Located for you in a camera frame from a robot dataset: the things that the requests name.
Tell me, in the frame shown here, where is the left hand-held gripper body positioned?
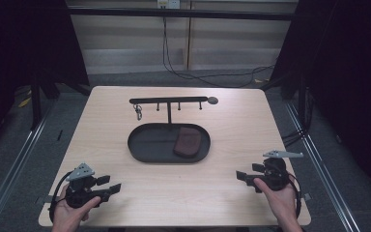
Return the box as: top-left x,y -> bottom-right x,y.
64,162 -> 111,210

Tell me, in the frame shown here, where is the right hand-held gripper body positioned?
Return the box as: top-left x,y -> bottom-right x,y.
251,149 -> 304,192

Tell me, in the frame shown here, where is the black key rack with tray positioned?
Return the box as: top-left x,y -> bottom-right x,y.
127,96 -> 219,164

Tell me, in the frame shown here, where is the brown zip pouch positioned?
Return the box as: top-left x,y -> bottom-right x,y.
172,126 -> 203,160

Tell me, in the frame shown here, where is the silver carabiner keychain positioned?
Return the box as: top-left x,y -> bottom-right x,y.
133,102 -> 144,122

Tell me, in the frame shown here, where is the person's left hand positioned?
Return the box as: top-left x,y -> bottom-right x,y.
50,185 -> 101,232

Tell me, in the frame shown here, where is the person's right hand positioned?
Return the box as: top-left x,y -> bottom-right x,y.
252,177 -> 304,232

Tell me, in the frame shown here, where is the black metal stand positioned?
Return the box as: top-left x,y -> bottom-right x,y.
29,74 -> 61,131

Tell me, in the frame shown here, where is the yellow tape strip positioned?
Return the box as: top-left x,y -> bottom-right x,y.
16,96 -> 33,109

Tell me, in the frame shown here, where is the dark curtain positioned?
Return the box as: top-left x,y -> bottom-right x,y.
0,0 -> 90,159
269,0 -> 371,202

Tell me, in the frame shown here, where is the black horizontal metal bar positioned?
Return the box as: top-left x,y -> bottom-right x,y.
67,7 -> 300,22

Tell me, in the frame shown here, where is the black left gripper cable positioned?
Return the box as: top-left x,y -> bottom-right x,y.
47,170 -> 73,224

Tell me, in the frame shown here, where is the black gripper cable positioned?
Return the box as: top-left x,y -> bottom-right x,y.
47,170 -> 73,224
287,173 -> 303,220

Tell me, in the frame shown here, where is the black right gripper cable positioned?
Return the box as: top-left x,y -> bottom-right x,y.
287,173 -> 303,220

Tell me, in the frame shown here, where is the bundle of black floor cables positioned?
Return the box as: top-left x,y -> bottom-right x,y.
281,90 -> 315,148

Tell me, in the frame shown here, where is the metal floor rail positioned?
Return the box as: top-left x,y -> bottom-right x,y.
0,99 -> 58,232
284,101 -> 362,232

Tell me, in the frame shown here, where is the black wall cable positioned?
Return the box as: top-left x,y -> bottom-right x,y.
161,16 -> 275,89

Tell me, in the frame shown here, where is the white wall socket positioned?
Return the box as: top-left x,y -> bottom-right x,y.
156,0 -> 182,10

